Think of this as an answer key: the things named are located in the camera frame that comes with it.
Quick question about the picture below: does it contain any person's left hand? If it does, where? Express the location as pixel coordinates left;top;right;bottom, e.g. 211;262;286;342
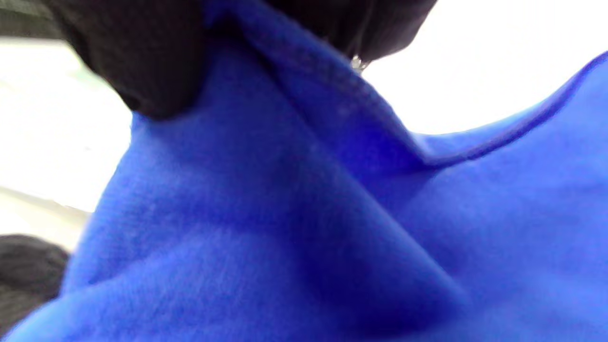
0;234;71;333

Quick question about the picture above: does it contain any person's right hand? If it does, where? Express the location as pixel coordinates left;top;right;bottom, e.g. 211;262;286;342
42;0;438;120

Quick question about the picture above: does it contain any blue towel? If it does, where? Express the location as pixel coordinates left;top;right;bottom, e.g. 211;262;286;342
0;0;608;342

